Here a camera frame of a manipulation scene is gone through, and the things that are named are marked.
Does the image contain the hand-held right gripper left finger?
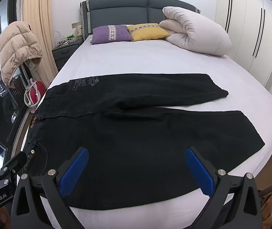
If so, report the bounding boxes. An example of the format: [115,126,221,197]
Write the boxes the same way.
[11,147,90,229]

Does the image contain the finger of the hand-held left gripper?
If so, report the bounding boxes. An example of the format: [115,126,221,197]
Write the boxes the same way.
[4,151,28,172]

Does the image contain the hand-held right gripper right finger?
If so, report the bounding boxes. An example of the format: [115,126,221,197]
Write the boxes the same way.
[184,147,263,229]

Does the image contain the black pants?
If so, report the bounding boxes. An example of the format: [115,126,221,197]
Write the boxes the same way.
[23,73,266,211]

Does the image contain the black chair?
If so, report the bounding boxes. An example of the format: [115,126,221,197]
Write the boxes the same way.
[0,64,33,148]

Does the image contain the red bag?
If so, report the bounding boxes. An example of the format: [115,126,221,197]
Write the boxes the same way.
[25,80,46,107]

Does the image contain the brown bag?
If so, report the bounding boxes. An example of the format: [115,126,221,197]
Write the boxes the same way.
[257,190,272,229]

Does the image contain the beige puffer jacket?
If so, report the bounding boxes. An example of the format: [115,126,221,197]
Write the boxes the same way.
[0,21,43,86]

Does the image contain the dark grey nightstand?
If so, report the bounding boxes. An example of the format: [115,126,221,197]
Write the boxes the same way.
[52,39,84,72]

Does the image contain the bed with grey headboard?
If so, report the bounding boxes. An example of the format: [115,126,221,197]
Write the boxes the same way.
[19,0,272,229]

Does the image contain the beige curtain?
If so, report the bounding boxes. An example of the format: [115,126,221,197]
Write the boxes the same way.
[22,0,59,90]

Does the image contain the purple pillow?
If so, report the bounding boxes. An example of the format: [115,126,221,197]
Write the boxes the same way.
[90,25,134,45]

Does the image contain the folded white duvet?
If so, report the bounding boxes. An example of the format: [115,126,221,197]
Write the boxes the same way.
[159,6,232,57]

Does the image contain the yellow pillow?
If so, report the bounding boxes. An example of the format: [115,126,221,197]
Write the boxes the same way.
[127,23,171,41]

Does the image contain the white wardrobe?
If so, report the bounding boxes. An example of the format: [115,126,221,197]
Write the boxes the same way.
[214,0,272,93]

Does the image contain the white cable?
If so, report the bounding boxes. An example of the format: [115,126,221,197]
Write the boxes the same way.
[24,78,41,107]

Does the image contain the wire basket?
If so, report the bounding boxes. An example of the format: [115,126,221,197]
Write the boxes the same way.
[57,32,77,46]

